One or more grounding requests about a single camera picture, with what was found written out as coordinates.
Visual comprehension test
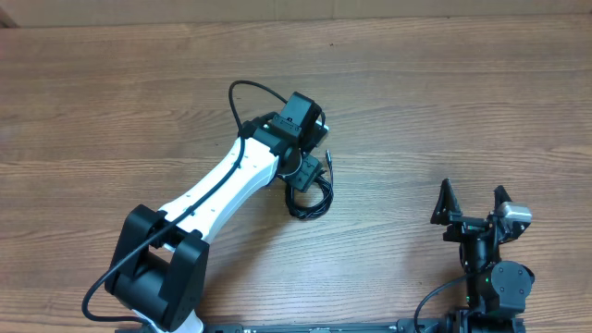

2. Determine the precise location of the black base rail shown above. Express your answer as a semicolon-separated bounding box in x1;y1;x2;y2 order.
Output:
115;317;528;333

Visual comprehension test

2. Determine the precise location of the black cable bundle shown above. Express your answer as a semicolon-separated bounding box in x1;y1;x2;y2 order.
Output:
284;149;335;221

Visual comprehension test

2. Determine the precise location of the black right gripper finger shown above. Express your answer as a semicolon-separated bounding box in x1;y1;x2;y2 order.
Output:
494;185;512;214
430;179;462;226

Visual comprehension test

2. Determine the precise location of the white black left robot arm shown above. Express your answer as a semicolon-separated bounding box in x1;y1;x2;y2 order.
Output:
103;92;332;332

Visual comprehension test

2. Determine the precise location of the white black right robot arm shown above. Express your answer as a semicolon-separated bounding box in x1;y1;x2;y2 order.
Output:
432;179;535;333

